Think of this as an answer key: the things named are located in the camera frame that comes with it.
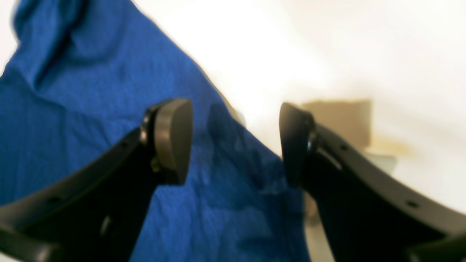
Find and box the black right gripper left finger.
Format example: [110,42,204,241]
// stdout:
[0,98,193,262]

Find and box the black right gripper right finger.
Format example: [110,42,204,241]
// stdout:
[279,103,466,262]

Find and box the blue t-shirt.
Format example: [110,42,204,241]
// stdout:
[0,0,310,262]

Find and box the orange white box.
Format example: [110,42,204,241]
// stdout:
[302,99,372,149]

